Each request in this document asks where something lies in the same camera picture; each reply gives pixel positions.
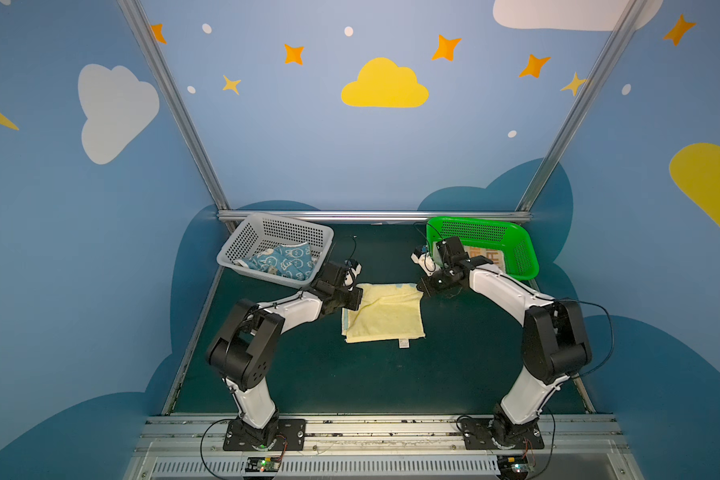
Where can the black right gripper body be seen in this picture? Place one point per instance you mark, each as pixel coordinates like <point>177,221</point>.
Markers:
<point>431,284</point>

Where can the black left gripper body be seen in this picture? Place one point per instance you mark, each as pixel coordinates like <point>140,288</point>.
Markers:
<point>348,297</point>

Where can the colourful printed rabbit towel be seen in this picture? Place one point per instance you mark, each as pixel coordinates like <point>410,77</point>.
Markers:
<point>497,257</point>

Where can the pale yellow towel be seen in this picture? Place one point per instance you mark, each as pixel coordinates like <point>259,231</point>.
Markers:
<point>386,312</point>

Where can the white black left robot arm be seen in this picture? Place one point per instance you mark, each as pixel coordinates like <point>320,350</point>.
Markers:
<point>243,349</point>

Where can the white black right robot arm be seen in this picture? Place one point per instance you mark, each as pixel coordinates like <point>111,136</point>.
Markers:
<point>555,344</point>

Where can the teal patterned towel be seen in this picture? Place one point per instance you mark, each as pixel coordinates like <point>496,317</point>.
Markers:
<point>287,261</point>

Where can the white perforated plastic basket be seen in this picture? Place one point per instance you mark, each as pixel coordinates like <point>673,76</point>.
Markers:
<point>262,231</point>

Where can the green perforated plastic basket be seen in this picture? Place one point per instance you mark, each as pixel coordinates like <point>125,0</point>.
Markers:
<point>512,240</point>

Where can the left green circuit board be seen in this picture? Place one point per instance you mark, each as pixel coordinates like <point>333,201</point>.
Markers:
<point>262,465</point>

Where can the green circuit board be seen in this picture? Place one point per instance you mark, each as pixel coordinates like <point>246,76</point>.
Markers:
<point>513,468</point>
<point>262,465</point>

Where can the right green circuit board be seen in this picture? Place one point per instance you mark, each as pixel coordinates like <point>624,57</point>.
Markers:
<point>513,468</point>

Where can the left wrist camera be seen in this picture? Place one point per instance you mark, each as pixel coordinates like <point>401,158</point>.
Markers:
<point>352,273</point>

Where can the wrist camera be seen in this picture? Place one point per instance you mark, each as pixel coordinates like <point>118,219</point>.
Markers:
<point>352,273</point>
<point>422,257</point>

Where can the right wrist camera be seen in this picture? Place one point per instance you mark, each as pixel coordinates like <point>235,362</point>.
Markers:
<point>422,257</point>

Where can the aluminium back frame rail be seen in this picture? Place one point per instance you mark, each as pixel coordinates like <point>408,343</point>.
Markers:
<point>319,216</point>

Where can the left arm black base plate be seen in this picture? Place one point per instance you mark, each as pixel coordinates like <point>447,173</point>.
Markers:
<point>278,434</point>

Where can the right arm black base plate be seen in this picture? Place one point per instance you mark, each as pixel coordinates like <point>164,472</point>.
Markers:
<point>498,434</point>

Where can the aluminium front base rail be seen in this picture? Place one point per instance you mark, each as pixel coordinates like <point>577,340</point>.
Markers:
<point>382,447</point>

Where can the right aluminium frame post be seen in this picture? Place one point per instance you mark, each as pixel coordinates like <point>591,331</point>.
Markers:
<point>609,56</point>

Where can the aluminium frame post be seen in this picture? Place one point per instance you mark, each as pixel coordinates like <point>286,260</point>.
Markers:
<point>137,20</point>
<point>609,56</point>

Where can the left aluminium frame post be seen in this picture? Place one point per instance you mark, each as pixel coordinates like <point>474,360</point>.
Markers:
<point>137,20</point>

